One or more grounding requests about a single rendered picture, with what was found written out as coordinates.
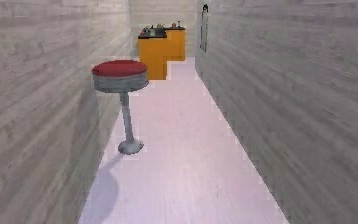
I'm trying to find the orange kitchen counter black top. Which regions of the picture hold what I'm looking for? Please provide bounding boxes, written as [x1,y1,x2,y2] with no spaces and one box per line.
[137,26,187,81]

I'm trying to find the red seat metal stool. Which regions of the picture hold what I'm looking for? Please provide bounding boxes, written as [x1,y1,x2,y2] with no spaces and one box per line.
[91,59,150,156]

